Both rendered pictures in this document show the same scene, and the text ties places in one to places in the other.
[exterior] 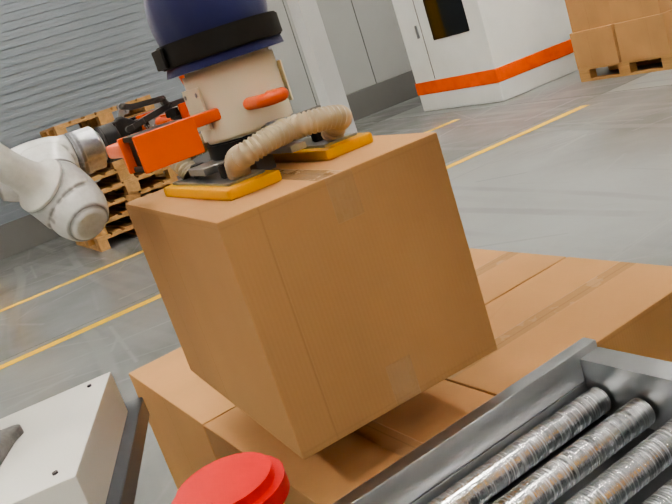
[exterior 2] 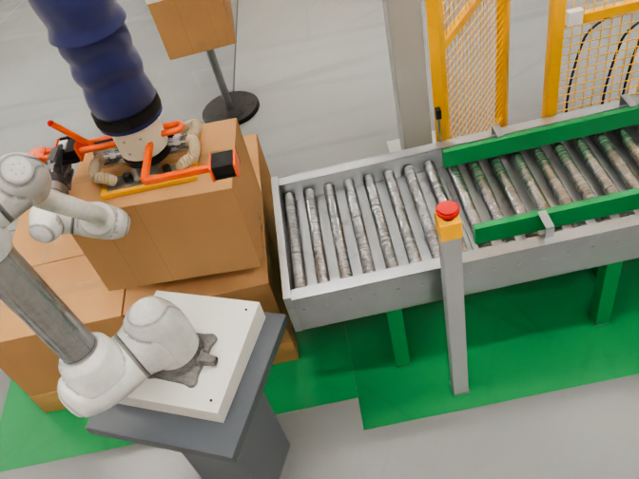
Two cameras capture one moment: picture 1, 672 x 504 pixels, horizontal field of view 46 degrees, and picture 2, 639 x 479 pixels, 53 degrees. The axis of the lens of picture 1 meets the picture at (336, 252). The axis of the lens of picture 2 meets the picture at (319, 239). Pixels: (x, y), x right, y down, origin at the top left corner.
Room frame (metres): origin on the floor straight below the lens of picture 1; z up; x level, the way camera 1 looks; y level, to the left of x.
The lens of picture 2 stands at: (0.05, 1.42, 2.38)
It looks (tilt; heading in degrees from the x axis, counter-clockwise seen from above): 45 degrees down; 302
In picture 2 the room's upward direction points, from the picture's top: 16 degrees counter-clockwise
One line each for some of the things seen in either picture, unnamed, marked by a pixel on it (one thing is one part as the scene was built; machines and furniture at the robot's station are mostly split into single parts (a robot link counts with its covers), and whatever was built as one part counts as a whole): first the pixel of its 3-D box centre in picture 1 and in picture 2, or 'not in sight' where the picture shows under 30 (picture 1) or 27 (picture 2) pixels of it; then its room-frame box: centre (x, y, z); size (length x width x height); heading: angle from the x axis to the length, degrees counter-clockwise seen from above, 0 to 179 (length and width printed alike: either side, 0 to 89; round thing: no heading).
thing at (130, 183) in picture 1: (111, 173); not in sight; (8.65, 2.02, 0.65); 1.29 x 1.10 x 1.30; 25
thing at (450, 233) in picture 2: not in sight; (455, 316); (0.41, 0.10, 0.50); 0.07 x 0.07 x 1.00; 27
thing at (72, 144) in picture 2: (194, 113); (69, 149); (1.69, 0.19, 1.20); 0.10 x 0.08 x 0.06; 116
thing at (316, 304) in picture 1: (294, 270); (171, 205); (1.47, 0.09, 0.87); 0.60 x 0.40 x 0.40; 24
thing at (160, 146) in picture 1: (160, 145); (223, 164); (1.08, 0.18, 1.19); 0.09 x 0.08 x 0.05; 116
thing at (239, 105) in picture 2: not in sight; (217, 71); (2.33, -1.60, 0.31); 0.40 x 0.40 x 0.62
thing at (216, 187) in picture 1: (214, 176); (148, 176); (1.43, 0.16, 1.09); 0.34 x 0.10 x 0.05; 26
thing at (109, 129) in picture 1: (121, 138); (57, 181); (1.63, 0.34, 1.20); 0.09 x 0.07 x 0.08; 117
